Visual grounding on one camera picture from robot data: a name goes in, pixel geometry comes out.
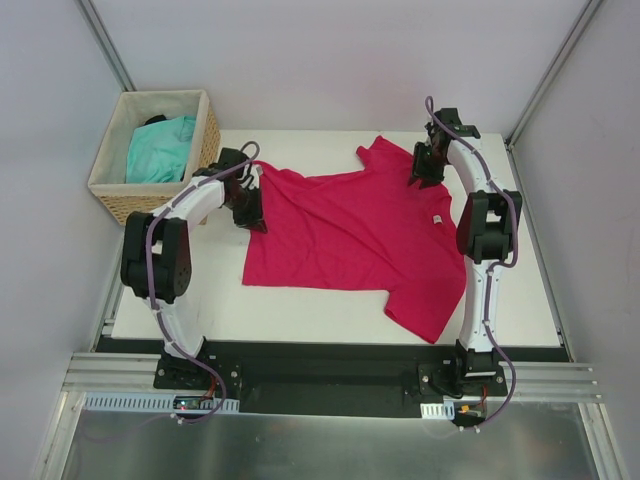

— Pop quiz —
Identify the white cable duct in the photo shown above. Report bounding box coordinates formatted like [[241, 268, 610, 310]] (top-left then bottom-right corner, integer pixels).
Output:
[[420, 401, 455, 421], [84, 392, 240, 415]]

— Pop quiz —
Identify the aluminium frame post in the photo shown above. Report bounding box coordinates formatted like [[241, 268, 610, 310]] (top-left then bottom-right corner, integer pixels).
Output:
[[74, 0, 137, 92], [505, 0, 605, 151]]

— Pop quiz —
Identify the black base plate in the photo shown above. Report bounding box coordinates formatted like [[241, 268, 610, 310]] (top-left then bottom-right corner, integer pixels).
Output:
[[94, 337, 574, 416]]

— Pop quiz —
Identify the teal t shirt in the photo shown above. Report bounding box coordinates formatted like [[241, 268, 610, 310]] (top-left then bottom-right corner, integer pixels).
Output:
[[125, 115, 196, 184]]

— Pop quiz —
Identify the wicker basket with liner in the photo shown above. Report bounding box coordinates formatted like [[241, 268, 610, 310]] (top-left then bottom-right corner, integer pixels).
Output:
[[88, 89, 221, 225]]

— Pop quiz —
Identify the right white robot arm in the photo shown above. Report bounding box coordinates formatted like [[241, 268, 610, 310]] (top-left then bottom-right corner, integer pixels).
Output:
[[409, 96, 523, 399]]

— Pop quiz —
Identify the black garment in basket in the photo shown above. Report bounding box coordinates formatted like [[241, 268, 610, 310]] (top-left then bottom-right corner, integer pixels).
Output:
[[143, 114, 168, 126]]

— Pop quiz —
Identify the right white cable duct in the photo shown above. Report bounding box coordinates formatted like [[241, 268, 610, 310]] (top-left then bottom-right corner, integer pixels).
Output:
[[420, 401, 455, 421]]

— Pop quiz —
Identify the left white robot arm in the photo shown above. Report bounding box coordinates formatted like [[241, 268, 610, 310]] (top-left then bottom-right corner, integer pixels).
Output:
[[120, 141, 268, 389]]

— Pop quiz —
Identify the left white cable duct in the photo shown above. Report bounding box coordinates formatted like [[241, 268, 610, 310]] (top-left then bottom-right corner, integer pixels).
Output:
[[84, 392, 240, 415]]

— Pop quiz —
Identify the front aluminium rail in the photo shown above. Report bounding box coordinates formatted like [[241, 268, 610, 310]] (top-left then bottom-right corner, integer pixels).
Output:
[[63, 352, 605, 403]]

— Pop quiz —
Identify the left aluminium frame post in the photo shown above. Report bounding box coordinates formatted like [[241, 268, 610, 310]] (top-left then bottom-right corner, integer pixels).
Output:
[[74, 0, 137, 92]]

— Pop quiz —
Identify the right aluminium frame post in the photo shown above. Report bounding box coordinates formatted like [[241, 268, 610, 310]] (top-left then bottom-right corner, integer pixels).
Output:
[[505, 0, 605, 151]]

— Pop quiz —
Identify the pink t shirt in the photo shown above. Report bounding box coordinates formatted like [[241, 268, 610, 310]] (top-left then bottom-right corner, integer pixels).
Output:
[[242, 136, 466, 343]]

